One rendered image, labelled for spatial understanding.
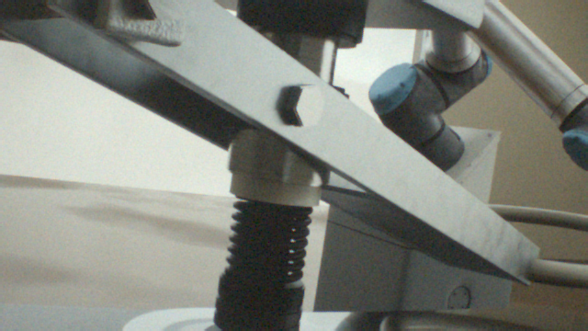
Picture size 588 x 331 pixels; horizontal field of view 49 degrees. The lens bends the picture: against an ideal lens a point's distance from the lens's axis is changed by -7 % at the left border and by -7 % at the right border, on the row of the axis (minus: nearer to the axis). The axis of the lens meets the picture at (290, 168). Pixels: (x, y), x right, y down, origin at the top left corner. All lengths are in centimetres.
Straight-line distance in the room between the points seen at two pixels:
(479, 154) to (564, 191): 654
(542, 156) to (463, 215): 732
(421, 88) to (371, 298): 55
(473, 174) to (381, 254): 33
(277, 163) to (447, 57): 129
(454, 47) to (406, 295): 62
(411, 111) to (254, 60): 136
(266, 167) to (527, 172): 736
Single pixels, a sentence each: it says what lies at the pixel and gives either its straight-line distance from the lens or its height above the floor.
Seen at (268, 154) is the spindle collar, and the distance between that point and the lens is 49.
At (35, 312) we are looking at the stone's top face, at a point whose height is 82.
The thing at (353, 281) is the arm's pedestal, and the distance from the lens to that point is 184.
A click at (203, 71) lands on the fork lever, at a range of 39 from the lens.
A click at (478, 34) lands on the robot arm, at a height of 124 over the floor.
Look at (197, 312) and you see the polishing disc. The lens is 63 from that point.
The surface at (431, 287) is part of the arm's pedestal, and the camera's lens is 173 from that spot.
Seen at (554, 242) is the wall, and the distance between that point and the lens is 837.
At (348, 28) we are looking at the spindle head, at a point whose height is 110.
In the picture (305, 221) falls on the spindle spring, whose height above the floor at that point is 96.
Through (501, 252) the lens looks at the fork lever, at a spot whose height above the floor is 93.
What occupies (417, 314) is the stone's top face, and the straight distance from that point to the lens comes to 87.
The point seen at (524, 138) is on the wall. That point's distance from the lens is 772.
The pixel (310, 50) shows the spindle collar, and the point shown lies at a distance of 51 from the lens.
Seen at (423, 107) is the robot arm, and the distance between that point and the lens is 178.
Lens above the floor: 102
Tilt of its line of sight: 3 degrees down
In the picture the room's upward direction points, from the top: 8 degrees clockwise
